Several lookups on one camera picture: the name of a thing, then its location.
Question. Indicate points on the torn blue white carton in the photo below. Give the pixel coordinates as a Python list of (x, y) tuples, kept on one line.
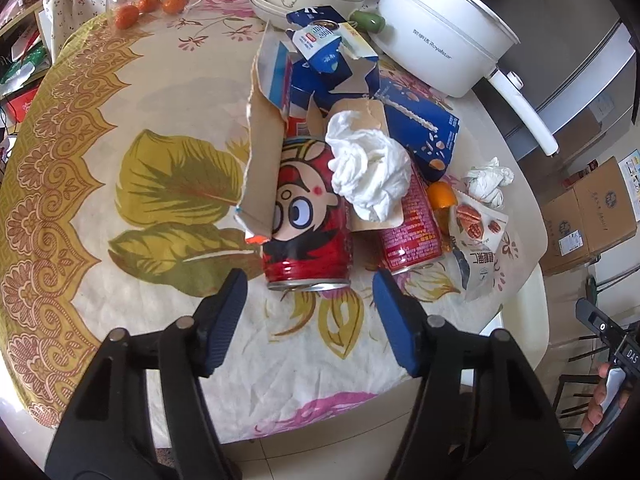
[(320, 52)]

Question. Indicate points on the orange kumquat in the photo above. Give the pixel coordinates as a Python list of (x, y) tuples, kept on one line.
[(173, 1), (148, 4), (126, 16)]

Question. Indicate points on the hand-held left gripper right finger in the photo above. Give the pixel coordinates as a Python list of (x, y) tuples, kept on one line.
[(395, 320)]

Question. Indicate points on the large cardboard box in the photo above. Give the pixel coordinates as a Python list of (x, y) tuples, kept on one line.
[(605, 205)]

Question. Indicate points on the red box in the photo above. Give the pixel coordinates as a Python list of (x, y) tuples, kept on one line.
[(22, 105)]

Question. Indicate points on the nut snack packet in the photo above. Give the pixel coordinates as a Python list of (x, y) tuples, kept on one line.
[(475, 260)]

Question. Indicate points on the small cardboard box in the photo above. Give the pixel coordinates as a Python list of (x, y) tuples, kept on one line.
[(562, 240)]

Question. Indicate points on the small crumpled white tissue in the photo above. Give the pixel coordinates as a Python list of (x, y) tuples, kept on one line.
[(487, 182)]

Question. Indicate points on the red can with text label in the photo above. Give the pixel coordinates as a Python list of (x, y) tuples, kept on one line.
[(410, 230)]

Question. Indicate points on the large white tissue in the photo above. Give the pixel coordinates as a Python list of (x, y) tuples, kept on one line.
[(367, 160)]

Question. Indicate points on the dark blue carton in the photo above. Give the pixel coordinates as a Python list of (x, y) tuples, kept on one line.
[(305, 82)]

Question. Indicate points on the white electric pot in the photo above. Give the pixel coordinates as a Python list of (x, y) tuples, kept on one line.
[(440, 25)]

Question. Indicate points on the grey refrigerator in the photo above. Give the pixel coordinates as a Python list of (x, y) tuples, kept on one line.
[(575, 85)]

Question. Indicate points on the orange mandarin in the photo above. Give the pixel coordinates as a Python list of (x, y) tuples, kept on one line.
[(441, 195)]

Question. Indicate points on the person's right hand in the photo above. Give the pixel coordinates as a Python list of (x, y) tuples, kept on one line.
[(595, 410)]

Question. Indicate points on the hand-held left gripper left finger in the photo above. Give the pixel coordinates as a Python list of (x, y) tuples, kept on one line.
[(222, 325)]

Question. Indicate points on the blue box with nut print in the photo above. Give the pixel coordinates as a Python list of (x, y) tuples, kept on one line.
[(420, 125)]

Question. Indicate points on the red cartoon print can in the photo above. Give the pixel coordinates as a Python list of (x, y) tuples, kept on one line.
[(310, 240)]

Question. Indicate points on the black metal frame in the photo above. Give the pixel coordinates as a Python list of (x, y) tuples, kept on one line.
[(575, 410)]

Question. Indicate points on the green packet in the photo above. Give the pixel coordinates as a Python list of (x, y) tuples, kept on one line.
[(22, 62)]

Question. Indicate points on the floral tablecloth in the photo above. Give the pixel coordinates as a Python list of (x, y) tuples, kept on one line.
[(150, 85)]

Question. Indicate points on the blue box with white mark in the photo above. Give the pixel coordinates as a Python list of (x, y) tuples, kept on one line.
[(320, 11)]

